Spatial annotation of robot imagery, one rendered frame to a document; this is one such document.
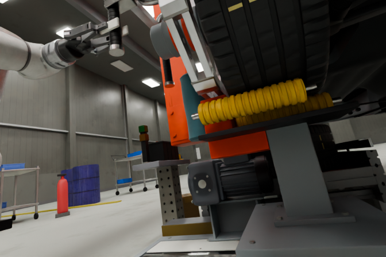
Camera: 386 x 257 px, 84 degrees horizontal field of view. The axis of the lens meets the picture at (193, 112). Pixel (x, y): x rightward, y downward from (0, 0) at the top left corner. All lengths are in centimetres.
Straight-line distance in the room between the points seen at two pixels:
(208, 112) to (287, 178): 25
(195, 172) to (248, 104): 49
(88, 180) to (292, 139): 502
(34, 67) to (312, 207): 90
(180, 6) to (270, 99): 29
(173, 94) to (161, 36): 53
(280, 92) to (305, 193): 24
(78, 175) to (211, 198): 467
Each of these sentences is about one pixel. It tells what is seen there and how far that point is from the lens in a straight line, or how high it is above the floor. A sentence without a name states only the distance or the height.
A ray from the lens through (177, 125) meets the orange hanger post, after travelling 119.
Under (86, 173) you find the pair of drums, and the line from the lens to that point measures 537.
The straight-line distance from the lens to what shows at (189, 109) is 79.
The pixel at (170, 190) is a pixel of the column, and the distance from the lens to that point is 136.
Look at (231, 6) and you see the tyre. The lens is 46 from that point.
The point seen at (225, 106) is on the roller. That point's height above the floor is 51.
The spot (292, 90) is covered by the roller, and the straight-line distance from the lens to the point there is 51.
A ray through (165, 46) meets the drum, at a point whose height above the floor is 80.
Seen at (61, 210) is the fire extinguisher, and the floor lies 9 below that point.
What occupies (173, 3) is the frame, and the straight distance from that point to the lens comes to 53.
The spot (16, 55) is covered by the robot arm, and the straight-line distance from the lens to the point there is 84.
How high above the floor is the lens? 38
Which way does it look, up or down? 15 degrees up
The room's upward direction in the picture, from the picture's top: 9 degrees counter-clockwise
